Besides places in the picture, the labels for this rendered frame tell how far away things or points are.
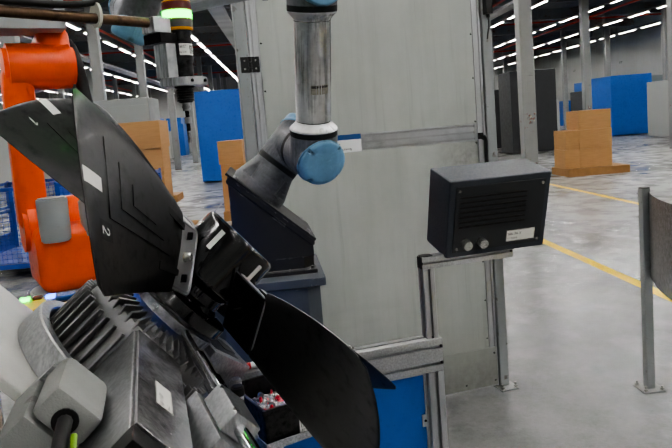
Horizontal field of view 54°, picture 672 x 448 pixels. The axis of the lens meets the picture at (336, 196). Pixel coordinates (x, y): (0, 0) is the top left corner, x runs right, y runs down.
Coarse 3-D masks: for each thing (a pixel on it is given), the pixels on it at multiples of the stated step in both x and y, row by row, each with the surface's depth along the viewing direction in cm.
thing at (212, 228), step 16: (208, 224) 90; (224, 224) 89; (208, 240) 88; (224, 240) 88; (240, 240) 88; (208, 256) 87; (224, 256) 87; (240, 256) 88; (256, 256) 89; (208, 272) 87; (224, 272) 88; (240, 272) 88; (192, 288) 88; (208, 288) 87; (224, 288) 88; (176, 304) 85; (192, 304) 87; (208, 304) 89; (224, 304) 92; (192, 320) 86; (208, 320) 87; (208, 336) 88
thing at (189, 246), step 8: (184, 232) 84; (184, 240) 84; (192, 240) 87; (184, 248) 84; (192, 248) 87; (184, 264) 84; (192, 264) 87; (184, 272) 84; (192, 272) 86; (176, 280) 82; (176, 288) 82; (184, 288) 84
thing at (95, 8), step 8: (0, 0) 77; (8, 0) 78; (16, 0) 79; (24, 0) 80; (32, 0) 80; (40, 0) 81; (48, 0) 82; (56, 0) 83; (80, 0) 85; (88, 0) 86; (96, 0) 87; (104, 0) 88; (96, 8) 87; (96, 24) 87
